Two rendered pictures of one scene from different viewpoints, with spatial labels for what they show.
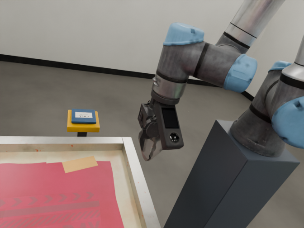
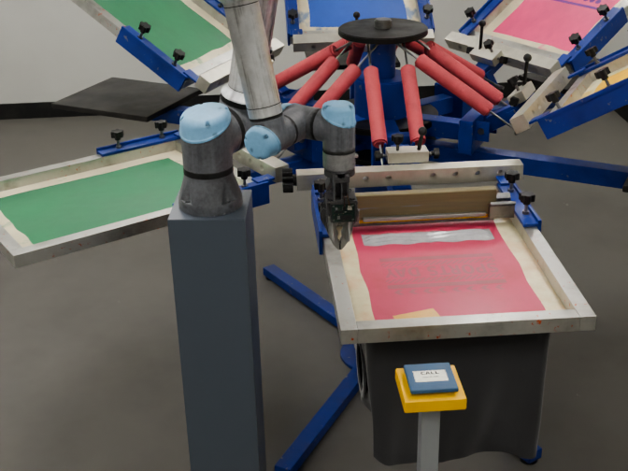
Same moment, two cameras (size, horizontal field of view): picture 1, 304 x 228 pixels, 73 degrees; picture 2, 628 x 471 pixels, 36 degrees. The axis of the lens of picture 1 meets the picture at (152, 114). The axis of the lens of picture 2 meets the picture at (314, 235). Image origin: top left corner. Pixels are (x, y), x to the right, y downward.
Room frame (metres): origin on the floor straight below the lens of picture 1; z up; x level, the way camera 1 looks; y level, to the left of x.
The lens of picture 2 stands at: (2.43, 0.71, 2.12)
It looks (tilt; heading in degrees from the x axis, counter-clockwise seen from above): 25 degrees down; 202
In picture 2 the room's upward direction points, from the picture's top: 1 degrees counter-clockwise
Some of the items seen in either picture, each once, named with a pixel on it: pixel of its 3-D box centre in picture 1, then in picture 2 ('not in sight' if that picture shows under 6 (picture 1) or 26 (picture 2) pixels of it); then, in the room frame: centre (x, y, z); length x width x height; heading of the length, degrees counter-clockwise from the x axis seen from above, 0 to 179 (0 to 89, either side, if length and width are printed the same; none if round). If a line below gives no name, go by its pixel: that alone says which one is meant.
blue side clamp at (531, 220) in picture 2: not in sight; (517, 210); (-0.16, 0.29, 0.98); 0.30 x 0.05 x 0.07; 26
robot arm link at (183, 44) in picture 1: (180, 52); (337, 126); (0.46, -0.02, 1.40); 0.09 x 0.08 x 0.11; 80
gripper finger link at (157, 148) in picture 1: (154, 144); (334, 235); (0.47, -0.03, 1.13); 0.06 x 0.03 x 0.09; 26
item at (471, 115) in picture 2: not in sight; (382, 119); (-0.78, -0.31, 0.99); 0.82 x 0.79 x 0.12; 26
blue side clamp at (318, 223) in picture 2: not in sight; (323, 220); (0.08, -0.21, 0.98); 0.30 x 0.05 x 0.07; 26
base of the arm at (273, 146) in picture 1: (263, 125); (209, 184); (0.54, -0.31, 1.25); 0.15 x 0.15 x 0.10
